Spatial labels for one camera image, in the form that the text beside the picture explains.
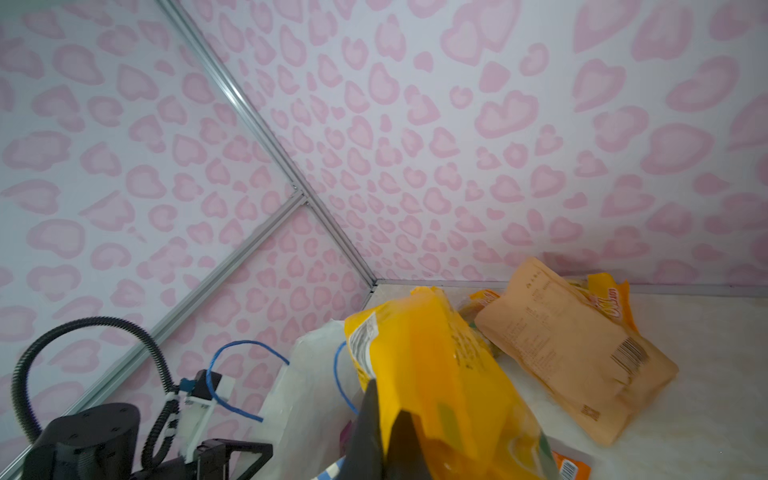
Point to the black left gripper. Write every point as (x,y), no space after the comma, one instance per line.
(210,461)

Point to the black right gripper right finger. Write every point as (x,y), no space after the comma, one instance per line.
(404,458)

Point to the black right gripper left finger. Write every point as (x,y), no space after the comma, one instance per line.
(364,459)

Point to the white blue checkered paper bag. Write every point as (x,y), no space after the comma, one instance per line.
(309,407)

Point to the yellow snack bag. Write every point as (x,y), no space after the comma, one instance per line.
(469,310)
(425,360)

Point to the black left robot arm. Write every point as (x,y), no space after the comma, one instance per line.
(100,443)

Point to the orange snack bag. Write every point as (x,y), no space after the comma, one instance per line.
(570,468)

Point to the beige paper snack pouch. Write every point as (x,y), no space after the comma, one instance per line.
(602,373)

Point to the yellow orange snack behind pouch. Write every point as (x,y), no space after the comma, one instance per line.
(612,299)

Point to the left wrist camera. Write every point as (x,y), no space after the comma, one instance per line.
(196,408)

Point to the aluminium frame strut left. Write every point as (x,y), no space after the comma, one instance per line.
(208,279)

